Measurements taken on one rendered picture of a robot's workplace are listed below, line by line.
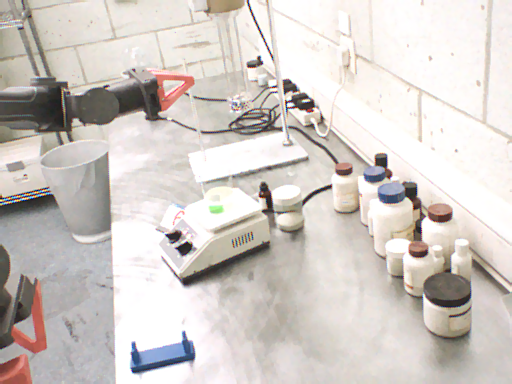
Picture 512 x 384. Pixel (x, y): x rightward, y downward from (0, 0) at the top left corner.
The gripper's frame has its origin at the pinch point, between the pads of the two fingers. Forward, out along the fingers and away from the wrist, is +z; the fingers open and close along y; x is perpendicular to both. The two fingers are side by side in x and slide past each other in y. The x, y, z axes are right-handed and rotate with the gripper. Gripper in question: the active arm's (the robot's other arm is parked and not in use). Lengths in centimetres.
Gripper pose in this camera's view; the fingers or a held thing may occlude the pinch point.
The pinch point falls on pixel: (189, 80)
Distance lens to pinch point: 104.3
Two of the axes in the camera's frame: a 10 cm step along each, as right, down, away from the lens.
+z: 8.9, -3.2, 3.2
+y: -4.3, -3.9, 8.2
